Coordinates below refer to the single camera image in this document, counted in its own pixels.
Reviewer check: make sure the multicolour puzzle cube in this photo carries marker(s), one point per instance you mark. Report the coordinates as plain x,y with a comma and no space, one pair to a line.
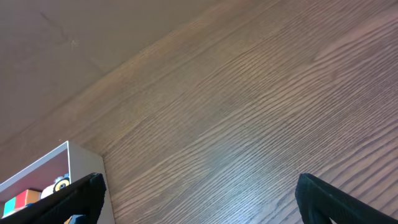
20,201

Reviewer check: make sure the white box with pink interior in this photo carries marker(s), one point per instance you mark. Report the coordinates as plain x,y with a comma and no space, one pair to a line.
67,158

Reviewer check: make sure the yellow plush duck toy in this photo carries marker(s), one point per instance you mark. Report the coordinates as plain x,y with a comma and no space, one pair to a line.
50,189

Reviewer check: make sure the grey and yellow toy truck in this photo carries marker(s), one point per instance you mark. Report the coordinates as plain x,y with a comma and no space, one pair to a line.
61,182

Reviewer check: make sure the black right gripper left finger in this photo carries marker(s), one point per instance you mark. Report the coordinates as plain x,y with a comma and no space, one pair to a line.
83,198

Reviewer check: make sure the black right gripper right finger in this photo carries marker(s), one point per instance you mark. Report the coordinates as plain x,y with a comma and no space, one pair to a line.
322,203

